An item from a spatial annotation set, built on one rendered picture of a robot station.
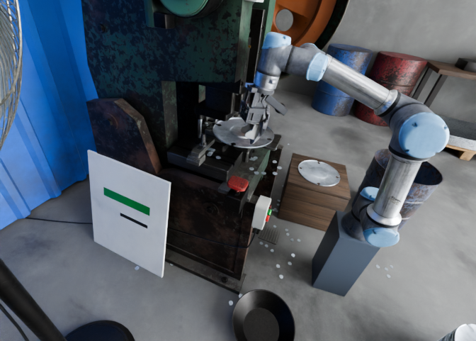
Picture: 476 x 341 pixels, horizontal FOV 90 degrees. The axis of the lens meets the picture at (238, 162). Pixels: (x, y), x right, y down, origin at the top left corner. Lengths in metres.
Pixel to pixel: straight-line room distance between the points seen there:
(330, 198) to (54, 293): 1.61
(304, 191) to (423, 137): 0.93
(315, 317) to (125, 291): 0.99
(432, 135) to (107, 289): 1.52
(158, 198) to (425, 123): 1.04
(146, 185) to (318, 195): 1.05
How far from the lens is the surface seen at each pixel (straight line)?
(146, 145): 1.11
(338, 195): 1.64
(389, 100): 0.94
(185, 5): 0.76
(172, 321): 1.41
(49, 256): 1.79
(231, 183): 0.84
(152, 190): 1.19
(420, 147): 0.85
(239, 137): 1.08
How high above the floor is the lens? 1.31
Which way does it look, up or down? 35 degrees down
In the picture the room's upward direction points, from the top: 7 degrees clockwise
